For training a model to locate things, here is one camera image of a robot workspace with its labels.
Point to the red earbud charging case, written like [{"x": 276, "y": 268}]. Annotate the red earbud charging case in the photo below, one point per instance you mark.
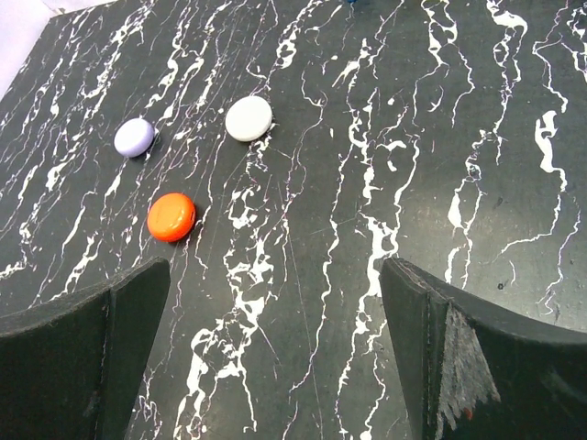
[{"x": 171, "y": 217}]

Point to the white earbud charging case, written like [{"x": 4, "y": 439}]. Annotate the white earbud charging case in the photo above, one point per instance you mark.
[{"x": 249, "y": 118}]

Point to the purple earbud charging case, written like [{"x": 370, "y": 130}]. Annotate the purple earbud charging case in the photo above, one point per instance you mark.
[{"x": 134, "y": 137}]

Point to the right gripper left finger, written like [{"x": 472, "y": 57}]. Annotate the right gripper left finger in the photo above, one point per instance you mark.
[{"x": 71, "y": 368}]

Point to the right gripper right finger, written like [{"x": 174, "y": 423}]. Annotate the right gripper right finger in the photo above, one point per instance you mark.
[{"x": 471, "y": 369}]

